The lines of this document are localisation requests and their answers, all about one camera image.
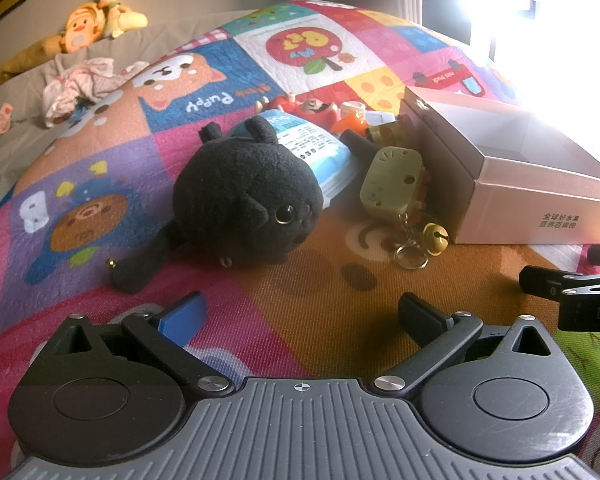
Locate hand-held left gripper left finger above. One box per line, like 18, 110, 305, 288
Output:
45, 292, 233, 398

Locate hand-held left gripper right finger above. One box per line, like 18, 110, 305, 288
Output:
372, 292, 561, 401

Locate pink cardboard box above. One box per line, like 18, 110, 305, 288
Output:
399, 85, 600, 245

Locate pale green keychain toy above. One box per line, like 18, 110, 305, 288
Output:
360, 146, 450, 269

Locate black cat plush toy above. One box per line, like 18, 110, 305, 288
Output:
111, 115, 326, 293

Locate blue wet wipes packet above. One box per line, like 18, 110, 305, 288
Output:
230, 112, 358, 206

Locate colourful printed blanket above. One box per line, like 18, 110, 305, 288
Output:
0, 0, 600, 480

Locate black cylindrical object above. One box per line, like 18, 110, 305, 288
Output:
341, 130, 381, 158

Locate olive green toy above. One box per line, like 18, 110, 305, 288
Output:
367, 116, 416, 150

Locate grey bed sheet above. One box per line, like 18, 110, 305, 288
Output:
0, 10, 261, 206

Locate red monster toy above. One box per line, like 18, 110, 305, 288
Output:
255, 91, 341, 133

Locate pink crumpled clothes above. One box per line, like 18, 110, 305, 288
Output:
42, 57, 151, 128

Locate yellow plush toy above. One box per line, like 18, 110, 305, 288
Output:
102, 6, 149, 40

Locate mustard yellow pillow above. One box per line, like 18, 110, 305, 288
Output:
0, 35, 66, 93

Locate orange tiger plush toy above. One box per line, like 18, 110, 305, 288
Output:
59, 2, 112, 54

